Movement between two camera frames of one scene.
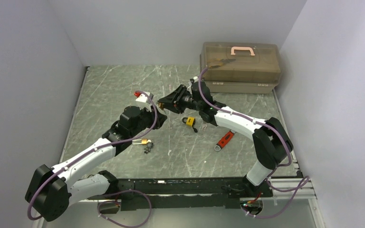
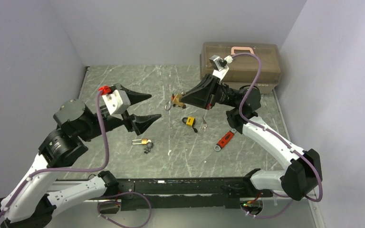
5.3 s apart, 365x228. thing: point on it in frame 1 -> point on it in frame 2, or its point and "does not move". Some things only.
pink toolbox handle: [242, 48] does not move
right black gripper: [173, 102] -> [203, 94]
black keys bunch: [149, 145] does not move
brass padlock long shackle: [144, 141] does not move
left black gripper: [160, 119] -> [141, 122]
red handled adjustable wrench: [225, 139] does not move
